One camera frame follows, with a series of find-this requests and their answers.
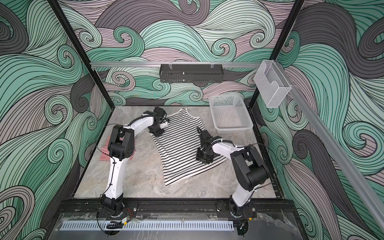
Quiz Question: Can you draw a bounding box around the black wall mounted tray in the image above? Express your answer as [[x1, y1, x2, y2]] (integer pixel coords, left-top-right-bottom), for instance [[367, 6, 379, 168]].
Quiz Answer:
[[159, 65, 224, 83]]

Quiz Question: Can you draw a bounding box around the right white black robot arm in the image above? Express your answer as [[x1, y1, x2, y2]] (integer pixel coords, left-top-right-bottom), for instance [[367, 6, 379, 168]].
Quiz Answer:
[[196, 127, 270, 216]]

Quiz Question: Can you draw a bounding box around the red white striped tank top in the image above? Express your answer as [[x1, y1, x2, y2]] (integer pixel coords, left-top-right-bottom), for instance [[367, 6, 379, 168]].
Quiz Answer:
[[99, 136, 136, 161]]

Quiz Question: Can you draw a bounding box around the black white striped tank top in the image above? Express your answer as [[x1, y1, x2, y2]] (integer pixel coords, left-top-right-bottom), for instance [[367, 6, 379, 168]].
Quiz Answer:
[[152, 108, 227, 186]]

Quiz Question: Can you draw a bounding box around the aluminium wall rail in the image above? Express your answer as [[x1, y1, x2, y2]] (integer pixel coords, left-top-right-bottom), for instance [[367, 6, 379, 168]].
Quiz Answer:
[[90, 61, 261, 69]]

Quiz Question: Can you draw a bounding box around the white plastic laundry basket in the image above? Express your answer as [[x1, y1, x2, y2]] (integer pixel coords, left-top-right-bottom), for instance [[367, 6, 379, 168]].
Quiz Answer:
[[209, 94, 254, 134]]

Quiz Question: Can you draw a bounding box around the clear plastic wall bin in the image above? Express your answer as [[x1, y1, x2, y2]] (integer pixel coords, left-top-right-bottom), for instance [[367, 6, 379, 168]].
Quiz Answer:
[[254, 60, 292, 109]]

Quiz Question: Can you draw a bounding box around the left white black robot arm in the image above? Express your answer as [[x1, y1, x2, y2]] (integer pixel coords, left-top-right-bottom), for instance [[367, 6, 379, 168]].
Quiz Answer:
[[101, 107, 168, 216]]

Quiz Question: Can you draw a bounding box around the white slotted cable duct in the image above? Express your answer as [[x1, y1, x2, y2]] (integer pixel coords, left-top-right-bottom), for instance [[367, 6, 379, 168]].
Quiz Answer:
[[59, 220, 235, 232]]

